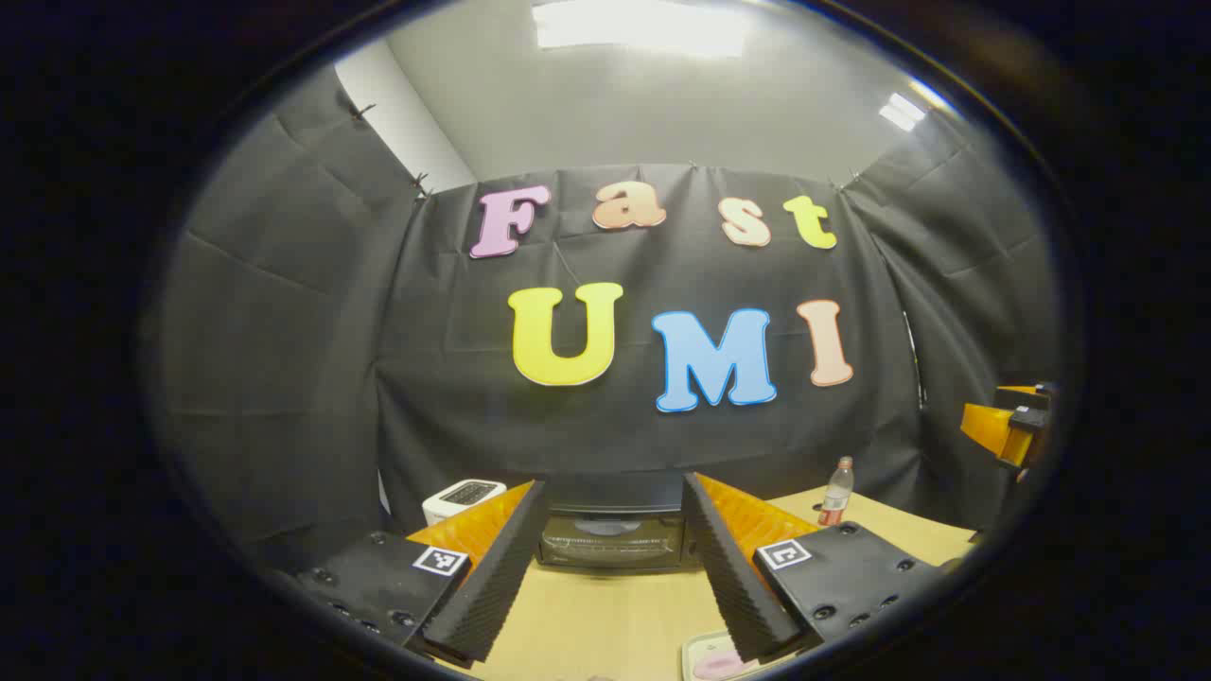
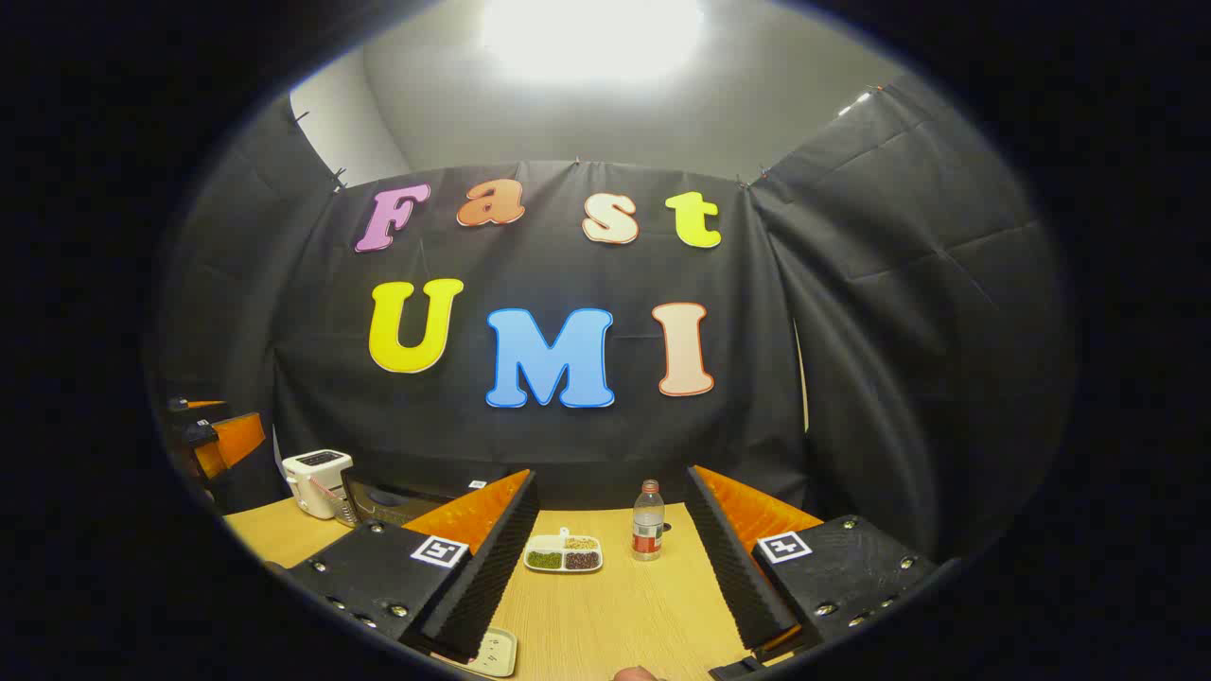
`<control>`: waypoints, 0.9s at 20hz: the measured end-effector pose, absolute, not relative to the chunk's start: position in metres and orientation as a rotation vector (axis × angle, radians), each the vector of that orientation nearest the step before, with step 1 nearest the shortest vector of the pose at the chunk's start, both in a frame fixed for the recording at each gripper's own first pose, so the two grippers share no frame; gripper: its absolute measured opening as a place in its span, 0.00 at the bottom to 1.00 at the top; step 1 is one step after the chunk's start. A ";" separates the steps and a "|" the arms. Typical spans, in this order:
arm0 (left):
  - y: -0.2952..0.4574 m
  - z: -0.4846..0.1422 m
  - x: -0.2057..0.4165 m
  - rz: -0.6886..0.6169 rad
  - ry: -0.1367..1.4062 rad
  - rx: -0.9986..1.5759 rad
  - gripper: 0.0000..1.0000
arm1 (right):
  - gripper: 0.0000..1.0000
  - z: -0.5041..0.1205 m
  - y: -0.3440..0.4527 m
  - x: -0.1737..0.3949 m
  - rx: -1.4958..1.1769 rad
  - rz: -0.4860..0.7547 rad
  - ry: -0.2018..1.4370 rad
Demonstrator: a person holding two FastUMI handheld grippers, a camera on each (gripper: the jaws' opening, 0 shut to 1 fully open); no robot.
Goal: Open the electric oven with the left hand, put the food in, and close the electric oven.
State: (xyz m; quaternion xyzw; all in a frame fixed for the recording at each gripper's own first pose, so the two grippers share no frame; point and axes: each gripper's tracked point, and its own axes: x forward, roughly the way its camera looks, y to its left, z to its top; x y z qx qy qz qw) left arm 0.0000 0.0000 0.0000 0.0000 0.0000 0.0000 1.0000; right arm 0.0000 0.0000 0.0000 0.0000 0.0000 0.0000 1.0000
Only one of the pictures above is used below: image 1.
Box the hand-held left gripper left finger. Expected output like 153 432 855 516
284 480 548 665

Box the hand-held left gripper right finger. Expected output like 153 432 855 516
681 471 947 663

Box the cream food tray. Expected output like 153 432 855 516
681 631 758 681

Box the pink round food slice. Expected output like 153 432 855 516
693 648 760 680

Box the black electric oven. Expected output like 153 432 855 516
535 471 701 574

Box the white toaster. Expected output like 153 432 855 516
422 480 512 527

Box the clear bottle with red label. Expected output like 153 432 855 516
818 457 855 528

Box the black backdrop cloth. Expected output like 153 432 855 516
142 66 1062 568

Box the small ceiling light panel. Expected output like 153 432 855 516
878 91 930 133

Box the large ceiling light panel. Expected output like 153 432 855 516
532 0 750 58

